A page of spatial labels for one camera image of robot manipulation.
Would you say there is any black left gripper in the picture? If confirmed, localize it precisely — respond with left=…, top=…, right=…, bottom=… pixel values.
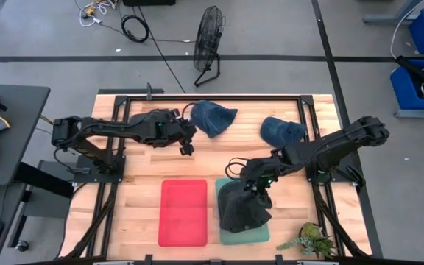
left=170, top=107, right=197, bottom=157

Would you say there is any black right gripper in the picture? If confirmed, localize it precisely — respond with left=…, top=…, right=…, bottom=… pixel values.
left=241, top=156, right=285, bottom=202

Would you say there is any black fabric hat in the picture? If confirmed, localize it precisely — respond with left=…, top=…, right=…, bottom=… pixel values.
left=217, top=179, right=273, bottom=234

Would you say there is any blue denim bucket hat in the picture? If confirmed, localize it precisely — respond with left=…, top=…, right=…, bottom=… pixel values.
left=190, top=99, right=239, bottom=139

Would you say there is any blue denim cap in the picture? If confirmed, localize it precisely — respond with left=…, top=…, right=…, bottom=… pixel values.
left=259, top=116, right=308, bottom=149

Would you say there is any teal translucent plastic bin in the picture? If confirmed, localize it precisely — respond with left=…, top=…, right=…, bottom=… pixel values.
left=214, top=177, right=271, bottom=247

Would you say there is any potted green succulent plant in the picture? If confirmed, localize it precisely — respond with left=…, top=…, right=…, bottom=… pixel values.
left=276, top=222, right=338, bottom=261

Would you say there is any red translucent plastic bin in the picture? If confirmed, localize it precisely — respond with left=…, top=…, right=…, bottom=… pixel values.
left=158, top=179, right=208, bottom=248

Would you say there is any black metal floor fan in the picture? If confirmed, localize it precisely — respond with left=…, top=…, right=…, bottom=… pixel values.
left=192, top=5, right=227, bottom=88

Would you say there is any black equipment case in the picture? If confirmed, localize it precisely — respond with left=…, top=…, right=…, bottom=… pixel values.
left=122, top=0, right=177, bottom=7

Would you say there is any black desk base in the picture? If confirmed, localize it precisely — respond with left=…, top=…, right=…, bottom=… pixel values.
left=7, top=160, right=76, bottom=253

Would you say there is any dark grey desk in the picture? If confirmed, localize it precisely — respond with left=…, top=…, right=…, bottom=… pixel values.
left=0, top=83, right=51, bottom=188

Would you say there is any large blue storage bin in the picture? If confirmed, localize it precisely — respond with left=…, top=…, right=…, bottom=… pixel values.
left=389, top=58, right=424, bottom=111

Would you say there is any black slanted bar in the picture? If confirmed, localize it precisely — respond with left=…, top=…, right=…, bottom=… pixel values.
left=395, top=54, right=424, bottom=97

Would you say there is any grey metal stand foot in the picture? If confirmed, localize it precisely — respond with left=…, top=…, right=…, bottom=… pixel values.
left=362, top=0, right=424, bottom=26

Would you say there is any black aluminium table frame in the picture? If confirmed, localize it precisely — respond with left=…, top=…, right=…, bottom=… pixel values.
left=63, top=88, right=373, bottom=265

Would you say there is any long black floor cable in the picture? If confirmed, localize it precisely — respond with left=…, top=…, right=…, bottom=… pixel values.
left=134, top=0, right=187, bottom=95

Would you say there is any coiled black cable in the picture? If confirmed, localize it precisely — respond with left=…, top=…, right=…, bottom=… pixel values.
left=120, top=13, right=150, bottom=43

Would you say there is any white cable bundle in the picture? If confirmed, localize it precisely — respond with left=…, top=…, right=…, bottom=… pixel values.
left=74, top=0, right=119, bottom=29

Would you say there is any white floor cable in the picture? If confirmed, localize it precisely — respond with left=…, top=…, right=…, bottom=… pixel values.
left=389, top=0, right=424, bottom=60

